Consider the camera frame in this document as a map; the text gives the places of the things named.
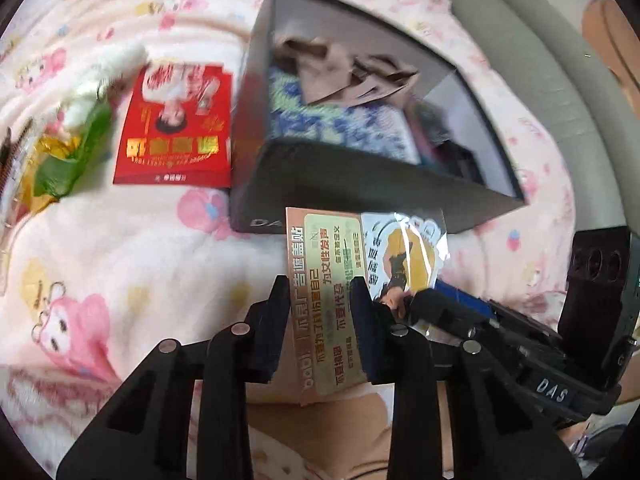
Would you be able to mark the pink and green card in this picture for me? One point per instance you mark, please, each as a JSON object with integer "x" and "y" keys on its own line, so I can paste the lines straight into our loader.
{"x": 322, "y": 270}

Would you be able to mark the green snack packet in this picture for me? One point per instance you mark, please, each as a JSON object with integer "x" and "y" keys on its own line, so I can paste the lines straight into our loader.
{"x": 80, "y": 150}

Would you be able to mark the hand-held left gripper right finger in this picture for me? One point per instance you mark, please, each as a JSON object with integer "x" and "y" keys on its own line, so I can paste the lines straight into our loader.
{"x": 365, "y": 340}

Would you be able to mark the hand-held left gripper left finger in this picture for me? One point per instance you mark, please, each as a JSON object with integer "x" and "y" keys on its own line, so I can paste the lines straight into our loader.
{"x": 277, "y": 325}

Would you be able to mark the orange cartoon cushion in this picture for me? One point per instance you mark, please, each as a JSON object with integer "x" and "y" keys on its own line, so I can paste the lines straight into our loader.
{"x": 610, "y": 35}

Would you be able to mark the pink printed blanket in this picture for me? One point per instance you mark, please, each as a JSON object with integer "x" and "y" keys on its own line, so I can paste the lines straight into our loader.
{"x": 125, "y": 260}

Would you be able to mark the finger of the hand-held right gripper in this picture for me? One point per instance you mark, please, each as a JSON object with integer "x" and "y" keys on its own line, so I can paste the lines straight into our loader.
{"x": 440, "y": 307}
{"x": 495, "y": 312}

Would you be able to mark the beige cloth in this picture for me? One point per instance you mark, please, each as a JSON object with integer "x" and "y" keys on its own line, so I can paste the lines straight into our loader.
{"x": 330, "y": 75}

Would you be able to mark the cartoon character sticker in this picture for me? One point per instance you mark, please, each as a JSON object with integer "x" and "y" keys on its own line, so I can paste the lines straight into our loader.
{"x": 400, "y": 255}

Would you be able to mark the red printed packet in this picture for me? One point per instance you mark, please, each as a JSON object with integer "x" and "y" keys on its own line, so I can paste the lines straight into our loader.
{"x": 170, "y": 130}

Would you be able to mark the black storage box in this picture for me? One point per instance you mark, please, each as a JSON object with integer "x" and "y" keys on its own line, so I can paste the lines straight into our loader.
{"x": 320, "y": 180}

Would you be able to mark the grey sofa cushion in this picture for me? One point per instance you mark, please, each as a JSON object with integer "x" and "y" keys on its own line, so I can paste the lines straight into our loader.
{"x": 530, "y": 60}

